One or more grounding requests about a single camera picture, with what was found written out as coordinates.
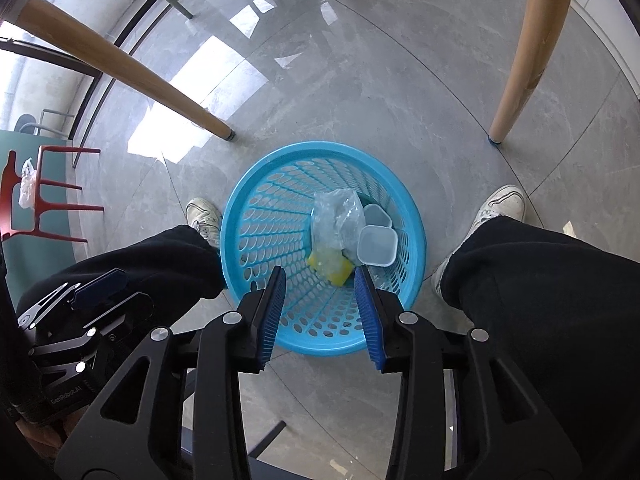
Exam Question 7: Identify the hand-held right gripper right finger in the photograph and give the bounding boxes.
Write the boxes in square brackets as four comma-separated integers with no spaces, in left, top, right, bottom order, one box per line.
[353,265,584,480]

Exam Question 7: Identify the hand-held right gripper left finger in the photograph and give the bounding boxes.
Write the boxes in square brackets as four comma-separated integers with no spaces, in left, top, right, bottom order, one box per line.
[54,265,287,480]

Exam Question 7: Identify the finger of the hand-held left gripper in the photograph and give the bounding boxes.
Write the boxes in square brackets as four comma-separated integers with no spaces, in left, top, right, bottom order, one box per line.
[16,268,127,332]
[29,292,154,367]

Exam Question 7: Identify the green and yellow sponge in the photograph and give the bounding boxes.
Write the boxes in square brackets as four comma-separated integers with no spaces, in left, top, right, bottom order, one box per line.
[307,245,357,287]

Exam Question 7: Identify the white plastic container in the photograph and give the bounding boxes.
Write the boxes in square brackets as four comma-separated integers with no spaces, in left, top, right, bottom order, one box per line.
[356,224,398,267]

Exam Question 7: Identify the blue plastic mesh basket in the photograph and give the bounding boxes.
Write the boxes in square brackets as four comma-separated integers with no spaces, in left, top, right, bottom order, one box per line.
[220,141,427,358]

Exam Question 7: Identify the small clear plastic container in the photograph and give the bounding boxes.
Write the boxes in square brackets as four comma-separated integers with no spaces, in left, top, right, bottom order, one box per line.
[362,203,394,229]

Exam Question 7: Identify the clear plastic wrap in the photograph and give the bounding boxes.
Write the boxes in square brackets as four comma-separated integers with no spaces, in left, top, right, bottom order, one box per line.
[309,188,367,261]

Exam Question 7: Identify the person's left hand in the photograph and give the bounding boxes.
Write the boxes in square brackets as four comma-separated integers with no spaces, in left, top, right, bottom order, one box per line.
[15,406,72,455]

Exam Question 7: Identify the person's left leg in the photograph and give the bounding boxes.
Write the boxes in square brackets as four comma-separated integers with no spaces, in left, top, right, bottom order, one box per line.
[15,224,227,361]

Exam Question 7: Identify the person's leg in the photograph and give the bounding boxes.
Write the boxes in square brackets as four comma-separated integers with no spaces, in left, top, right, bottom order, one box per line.
[15,224,227,361]
[440,215,640,480]

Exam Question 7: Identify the red chair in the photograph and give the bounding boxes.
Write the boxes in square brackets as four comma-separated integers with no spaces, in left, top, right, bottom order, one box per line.
[0,144,104,246]

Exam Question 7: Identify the white left shoe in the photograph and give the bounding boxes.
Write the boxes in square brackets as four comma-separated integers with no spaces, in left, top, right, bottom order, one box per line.
[185,197,224,247]

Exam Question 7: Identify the white shoe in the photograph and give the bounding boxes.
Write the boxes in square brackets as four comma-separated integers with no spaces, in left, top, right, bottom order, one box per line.
[431,184,527,302]
[185,197,224,247]

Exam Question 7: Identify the clear bag on chair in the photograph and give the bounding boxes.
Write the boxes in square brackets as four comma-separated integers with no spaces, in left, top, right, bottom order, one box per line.
[18,158,39,209]

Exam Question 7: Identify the white right shoe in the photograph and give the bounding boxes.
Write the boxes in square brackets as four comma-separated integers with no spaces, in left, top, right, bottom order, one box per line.
[431,184,527,302]

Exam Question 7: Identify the light blue chair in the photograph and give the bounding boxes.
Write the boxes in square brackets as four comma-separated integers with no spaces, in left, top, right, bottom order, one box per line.
[14,109,77,137]

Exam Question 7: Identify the person's right leg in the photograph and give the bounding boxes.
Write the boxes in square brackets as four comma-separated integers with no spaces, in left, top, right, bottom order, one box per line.
[440,215,640,480]

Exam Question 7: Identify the round white table wooden legs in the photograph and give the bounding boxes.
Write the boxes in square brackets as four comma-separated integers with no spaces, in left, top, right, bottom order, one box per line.
[14,0,584,147]

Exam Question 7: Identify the black framed glass door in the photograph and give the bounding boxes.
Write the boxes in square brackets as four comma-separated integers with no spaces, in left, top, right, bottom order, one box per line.
[0,0,171,141]

